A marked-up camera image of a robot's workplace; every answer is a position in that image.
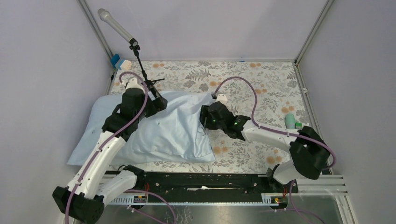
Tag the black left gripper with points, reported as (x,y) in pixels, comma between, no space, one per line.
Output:
(159,103)

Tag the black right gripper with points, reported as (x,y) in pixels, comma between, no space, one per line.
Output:
(204,113)

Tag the light blue pillowcase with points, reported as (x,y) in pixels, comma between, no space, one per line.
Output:
(174,135)

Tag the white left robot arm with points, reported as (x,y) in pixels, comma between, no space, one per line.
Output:
(83,198)

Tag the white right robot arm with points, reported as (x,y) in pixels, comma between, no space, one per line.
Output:
(308,153)

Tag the black microphone tripod stand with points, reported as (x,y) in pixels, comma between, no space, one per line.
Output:
(149,83)

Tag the floral patterned bed sheet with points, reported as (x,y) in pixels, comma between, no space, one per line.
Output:
(266,91)

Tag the teal green cylindrical tool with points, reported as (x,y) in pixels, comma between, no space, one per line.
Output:
(290,121)

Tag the silver microphone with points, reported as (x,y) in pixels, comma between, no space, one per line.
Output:
(106,17)

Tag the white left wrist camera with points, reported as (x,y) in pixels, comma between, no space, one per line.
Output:
(132,83)

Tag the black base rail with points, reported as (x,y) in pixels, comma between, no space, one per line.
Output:
(209,188)

